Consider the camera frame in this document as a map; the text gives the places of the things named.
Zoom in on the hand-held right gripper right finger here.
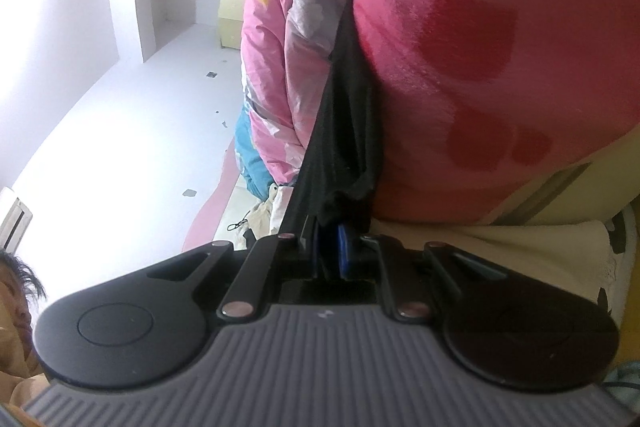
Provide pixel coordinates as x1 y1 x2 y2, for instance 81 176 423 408
334 223 508 324

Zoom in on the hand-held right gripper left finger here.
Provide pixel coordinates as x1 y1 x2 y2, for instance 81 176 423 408
145 217 333 324

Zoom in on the black garment with white print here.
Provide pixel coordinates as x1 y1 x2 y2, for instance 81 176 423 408
282 0 382 253

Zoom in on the white cloth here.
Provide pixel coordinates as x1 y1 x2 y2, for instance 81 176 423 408
225 179 301 253

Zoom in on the pink headboard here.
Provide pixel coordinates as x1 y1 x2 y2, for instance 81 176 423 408
182 147 241 253

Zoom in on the teal cloth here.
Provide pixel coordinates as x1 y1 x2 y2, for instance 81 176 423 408
234 107 281 200

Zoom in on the beige bed sheet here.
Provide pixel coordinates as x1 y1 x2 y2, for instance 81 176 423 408
367 217 618 308

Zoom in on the pink and white quilt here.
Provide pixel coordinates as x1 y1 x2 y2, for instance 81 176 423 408
240 0 373 188

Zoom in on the pink fleece blanket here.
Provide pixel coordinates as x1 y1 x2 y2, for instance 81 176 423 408
352 0 640 224

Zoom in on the beige mattress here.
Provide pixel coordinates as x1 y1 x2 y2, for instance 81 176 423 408
487 139 640 228

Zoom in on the person's head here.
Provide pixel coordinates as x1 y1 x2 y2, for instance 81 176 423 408
0 249 48 380

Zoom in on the white slatted frame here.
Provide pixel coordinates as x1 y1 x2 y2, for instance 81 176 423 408
0 186 35 258

